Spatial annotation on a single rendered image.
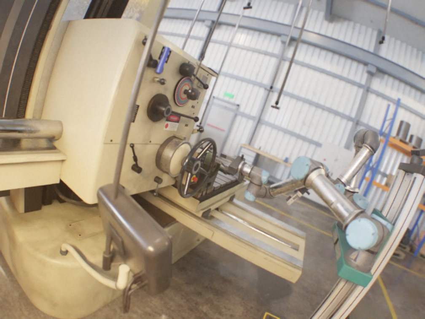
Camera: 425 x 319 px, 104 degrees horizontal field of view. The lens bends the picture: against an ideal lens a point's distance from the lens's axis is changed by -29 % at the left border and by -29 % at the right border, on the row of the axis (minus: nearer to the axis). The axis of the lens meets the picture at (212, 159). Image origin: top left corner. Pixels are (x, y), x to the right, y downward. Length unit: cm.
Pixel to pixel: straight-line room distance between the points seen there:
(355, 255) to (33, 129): 155
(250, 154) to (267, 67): 347
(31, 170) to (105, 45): 68
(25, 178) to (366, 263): 157
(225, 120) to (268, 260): 760
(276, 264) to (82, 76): 185
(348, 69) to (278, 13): 357
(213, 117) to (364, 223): 870
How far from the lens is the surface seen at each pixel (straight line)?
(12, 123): 118
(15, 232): 168
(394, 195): 145
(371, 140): 149
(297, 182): 128
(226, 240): 200
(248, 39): 989
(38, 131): 122
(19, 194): 174
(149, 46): 67
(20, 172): 121
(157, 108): 114
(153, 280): 68
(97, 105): 105
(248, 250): 197
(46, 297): 176
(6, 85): 146
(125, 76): 99
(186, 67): 122
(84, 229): 169
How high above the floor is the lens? 163
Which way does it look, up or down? 11 degrees down
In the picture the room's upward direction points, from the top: 20 degrees clockwise
